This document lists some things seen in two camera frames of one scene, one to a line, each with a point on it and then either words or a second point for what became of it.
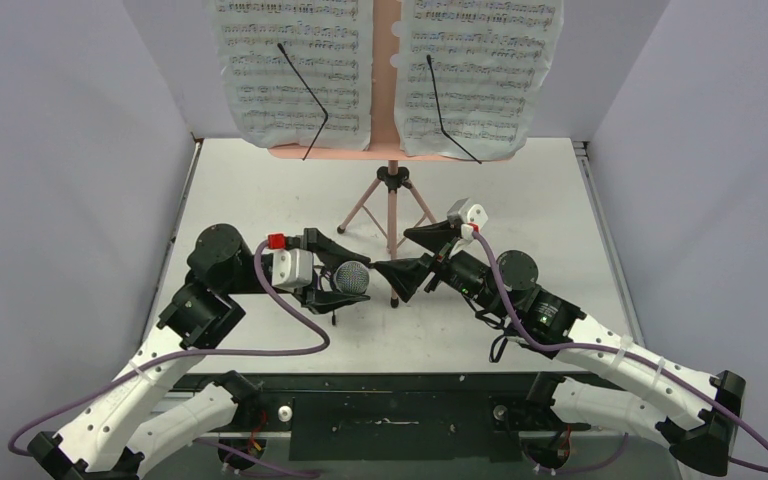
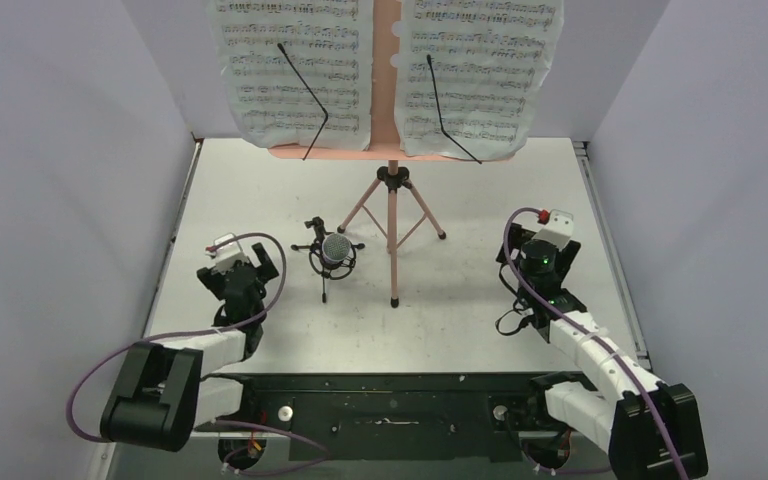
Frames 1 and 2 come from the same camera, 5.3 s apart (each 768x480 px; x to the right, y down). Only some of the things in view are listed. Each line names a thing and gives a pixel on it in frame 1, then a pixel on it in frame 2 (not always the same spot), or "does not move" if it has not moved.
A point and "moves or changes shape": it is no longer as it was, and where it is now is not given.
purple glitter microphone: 351,277 moves or changes shape
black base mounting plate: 415,416 does not move
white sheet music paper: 298,73 does not move
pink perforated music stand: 386,128 does not move
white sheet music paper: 468,73 does not move
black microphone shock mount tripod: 325,279 moves or changes shape
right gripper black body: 437,260 → 572,249
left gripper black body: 312,288 → 264,271
